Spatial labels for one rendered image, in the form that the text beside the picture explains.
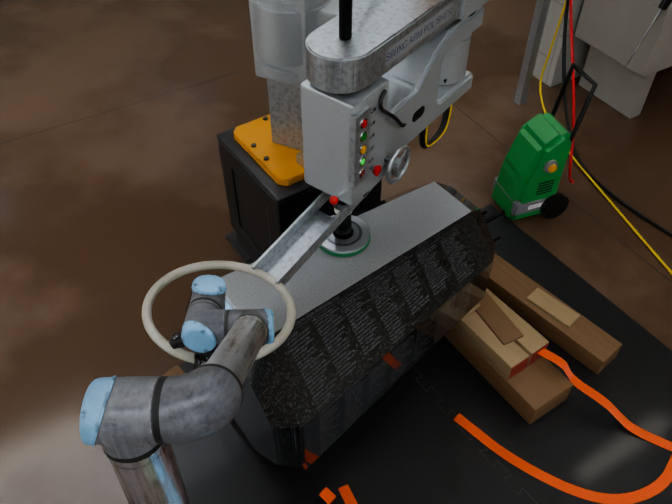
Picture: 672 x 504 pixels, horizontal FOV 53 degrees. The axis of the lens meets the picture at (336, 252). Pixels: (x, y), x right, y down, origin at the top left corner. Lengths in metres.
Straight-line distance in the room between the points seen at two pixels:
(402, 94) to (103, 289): 2.07
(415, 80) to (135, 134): 2.71
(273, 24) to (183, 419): 1.93
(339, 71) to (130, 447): 1.26
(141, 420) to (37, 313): 2.67
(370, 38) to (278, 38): 0.75
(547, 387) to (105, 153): 3.09
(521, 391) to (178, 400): 2.20
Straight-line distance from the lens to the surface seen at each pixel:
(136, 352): 3.49
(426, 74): 2.49
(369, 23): 2.22
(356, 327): 2.51
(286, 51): 2.84
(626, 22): 4.84
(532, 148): 3.85
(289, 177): 3.05
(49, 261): 4.06
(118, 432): 1.21
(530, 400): 3.15
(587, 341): 3.45
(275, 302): 2.46
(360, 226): 2.68
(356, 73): 2.07
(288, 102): 3.06
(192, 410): 1.18
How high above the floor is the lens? 2.75
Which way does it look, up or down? 47 degrees down
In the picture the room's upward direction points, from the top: straight up
